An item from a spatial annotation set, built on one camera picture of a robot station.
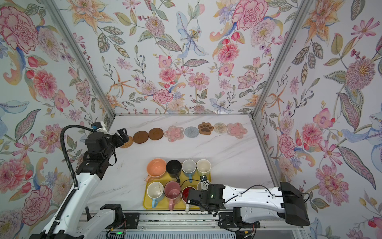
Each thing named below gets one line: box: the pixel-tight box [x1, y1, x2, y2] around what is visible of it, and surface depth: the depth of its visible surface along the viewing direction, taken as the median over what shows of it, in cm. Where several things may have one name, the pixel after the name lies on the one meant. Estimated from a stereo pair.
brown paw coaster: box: [197, 121, 214, 135], surface depth 116 cm
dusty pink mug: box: [163, 180, 182, 211], surface depth 76 cm
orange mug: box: [145, 157, 167, 183], surface depth 90 cm
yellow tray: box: [142, 163, 212, 211], surface depth 80 cm
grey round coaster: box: [184, 126, 199, 138], surface depth 112 cm
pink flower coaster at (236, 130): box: [226, 122, 248, 139], surface depth 113 cm
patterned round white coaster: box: [213, 122, 228, 134], surface depth 116 cm
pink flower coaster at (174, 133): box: [163, 125, 185, 142], surface depth 112 cm
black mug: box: [166, 159, 182, 183], surface depth 86 cm
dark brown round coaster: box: [148, 127, 164, 141], surface depth 112 cm
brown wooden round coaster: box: [132, 130, 149, 144], surface depth 109 cm
